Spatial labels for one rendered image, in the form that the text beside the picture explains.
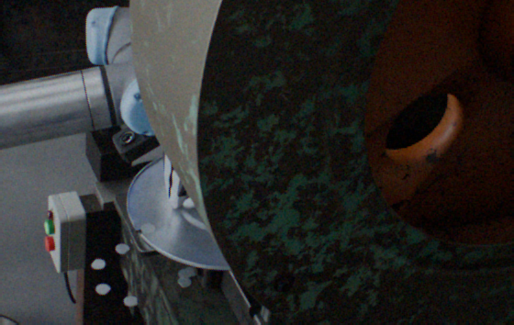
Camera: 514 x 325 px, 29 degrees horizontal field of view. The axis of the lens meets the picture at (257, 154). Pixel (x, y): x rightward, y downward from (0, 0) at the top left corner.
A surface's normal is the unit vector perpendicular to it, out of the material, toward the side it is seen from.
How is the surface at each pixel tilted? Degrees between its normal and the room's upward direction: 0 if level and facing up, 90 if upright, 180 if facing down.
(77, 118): 85
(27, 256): 0
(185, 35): 86
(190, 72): 88
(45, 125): 85
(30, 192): 0
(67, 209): 0
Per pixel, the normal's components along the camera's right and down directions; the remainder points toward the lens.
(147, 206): 0.09, -0.79
